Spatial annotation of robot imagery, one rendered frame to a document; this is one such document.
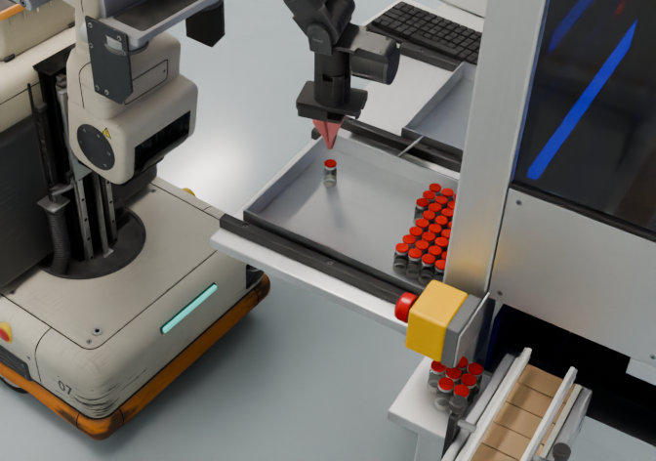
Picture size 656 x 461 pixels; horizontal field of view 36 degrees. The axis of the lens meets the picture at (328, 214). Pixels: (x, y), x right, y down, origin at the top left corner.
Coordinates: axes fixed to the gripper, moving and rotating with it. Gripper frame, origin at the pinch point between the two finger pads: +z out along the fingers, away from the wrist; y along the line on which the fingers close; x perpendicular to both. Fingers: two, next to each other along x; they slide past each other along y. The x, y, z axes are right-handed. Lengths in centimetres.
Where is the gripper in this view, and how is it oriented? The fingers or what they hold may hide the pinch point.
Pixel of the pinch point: (331, 143)
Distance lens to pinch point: 166.2
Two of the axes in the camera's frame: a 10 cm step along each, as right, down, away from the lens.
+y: 9.6, 1.9, -2.0
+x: 2.7, -6.3, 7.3
